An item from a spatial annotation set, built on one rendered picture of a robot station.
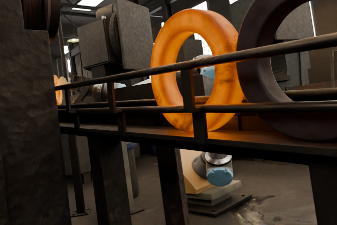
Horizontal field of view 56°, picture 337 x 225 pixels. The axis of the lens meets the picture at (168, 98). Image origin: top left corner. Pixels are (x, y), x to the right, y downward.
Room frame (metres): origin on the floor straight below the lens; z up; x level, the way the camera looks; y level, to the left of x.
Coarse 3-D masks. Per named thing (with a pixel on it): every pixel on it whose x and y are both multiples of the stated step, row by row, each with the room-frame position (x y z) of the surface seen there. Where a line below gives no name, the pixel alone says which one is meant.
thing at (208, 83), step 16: (176, 80) 0.86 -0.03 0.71; (208, 80) 0.93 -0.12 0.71; (128, 96) 0.90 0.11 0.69; (144, 96) 0.89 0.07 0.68; (160, 160) 0.96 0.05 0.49; (176, 160) 0.95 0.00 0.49; (160, 176) 0.96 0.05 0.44; (176, 176) 0.95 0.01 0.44; (176, 192) 0.95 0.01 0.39; (176, 208) 0.95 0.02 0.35; (176, 224) 0.95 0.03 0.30
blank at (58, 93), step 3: (54, 75) 1.62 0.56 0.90; (54, 78) 1.61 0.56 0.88; (57, 78) 1.67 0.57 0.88; (54, 81) 1.60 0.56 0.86; (57, 81) 1.66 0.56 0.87; (60, 90) 1.69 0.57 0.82; (57, 93) 1.68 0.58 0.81; (60, 93) 1.68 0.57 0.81; (57, 96) 1.62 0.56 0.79; (60, 96) 1.68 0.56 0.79; (57, 99) 1.61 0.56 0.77; (60, 99) 1.67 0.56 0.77; (57, 102) 1.61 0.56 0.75; (60, 102) 1.66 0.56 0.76
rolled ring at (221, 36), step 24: (168, 24) 0.50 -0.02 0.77; (192, 24) 0.45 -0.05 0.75; (216, 24) 0.42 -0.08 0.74; (168, 48) 0.51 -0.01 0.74; (216, 48) 0.42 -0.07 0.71; (216, 72) 0.43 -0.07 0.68; (168, 96) 0.52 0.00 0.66; (216, 96) 0.43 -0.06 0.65; (240, 96) 0.43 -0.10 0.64; (168, 120) 0.52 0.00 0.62; (192, 120) 0.48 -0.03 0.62; (216, 120) 0.44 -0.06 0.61
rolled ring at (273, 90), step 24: (264, 0) 0.36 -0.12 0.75; (288, 0) 0.34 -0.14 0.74; (264, 24) 0.37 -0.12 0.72; (240, 48) 0.40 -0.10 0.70; (240, 72) 0.40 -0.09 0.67; (264, 72) 0.39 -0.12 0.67; (264, 96) 0.38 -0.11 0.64; (264, 120) 0.38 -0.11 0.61; (288, 120) 0.36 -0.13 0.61; (312, 120) 0.33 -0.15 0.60; (336, 120) 0.31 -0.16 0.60
